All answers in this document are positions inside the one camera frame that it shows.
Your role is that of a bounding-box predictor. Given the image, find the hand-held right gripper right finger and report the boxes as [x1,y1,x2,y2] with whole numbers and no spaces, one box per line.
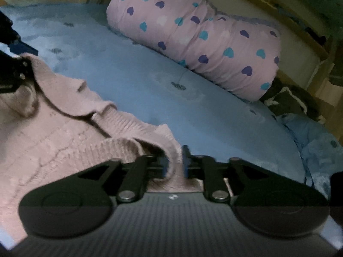
[182,145,271,204]

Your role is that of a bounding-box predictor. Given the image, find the pink knit cardigan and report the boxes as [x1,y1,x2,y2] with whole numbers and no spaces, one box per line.
[0,53,204,247]

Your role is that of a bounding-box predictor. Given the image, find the wooden bed frame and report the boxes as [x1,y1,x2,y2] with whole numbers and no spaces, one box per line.
[263,0,339,129]

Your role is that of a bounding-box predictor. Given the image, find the dark cloth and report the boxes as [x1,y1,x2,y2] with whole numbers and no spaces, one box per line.
[261,79,326,125]

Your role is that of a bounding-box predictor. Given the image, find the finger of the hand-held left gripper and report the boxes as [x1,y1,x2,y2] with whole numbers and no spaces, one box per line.
[0,50,34,95]
[0,13,38,55]

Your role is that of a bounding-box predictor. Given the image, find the pink heart-patterned pillow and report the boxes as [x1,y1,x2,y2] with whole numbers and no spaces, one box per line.
[106,0,282,102]

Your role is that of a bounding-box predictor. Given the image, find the blue floral bed sheet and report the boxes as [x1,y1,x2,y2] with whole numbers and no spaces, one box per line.
[0,3,306,185]

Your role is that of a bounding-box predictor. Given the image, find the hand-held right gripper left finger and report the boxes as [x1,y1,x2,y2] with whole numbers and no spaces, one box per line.
[77,154,170,203]

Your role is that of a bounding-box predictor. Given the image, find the crumpled blue floral blanket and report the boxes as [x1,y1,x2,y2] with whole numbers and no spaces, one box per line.
[276,112,343,201]

